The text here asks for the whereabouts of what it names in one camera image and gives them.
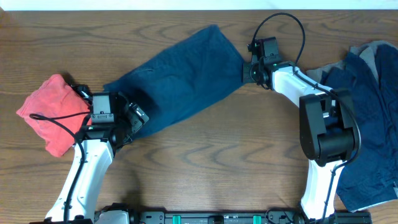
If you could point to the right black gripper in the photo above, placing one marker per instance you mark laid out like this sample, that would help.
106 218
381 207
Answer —
247 78

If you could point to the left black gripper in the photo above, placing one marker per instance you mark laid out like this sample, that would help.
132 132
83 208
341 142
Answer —
137 123

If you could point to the dark blue denim shorts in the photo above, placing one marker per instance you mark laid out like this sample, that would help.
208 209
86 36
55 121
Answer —
183 79

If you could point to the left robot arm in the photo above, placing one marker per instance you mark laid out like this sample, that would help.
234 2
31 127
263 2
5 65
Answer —
111 123

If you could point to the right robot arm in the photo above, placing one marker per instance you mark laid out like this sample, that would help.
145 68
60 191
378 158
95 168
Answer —
329 133

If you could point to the black white patterned garment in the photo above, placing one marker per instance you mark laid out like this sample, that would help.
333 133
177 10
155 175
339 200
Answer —
84 92

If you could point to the red folded garment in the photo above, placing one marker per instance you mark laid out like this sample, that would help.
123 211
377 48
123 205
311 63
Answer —
55 99

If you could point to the grey garment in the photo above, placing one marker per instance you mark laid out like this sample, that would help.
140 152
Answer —
367 52

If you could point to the dark blue garment pile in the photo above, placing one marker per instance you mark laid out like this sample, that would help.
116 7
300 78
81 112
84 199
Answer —
372 178

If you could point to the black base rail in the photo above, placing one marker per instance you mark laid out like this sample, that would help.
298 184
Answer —
274 216

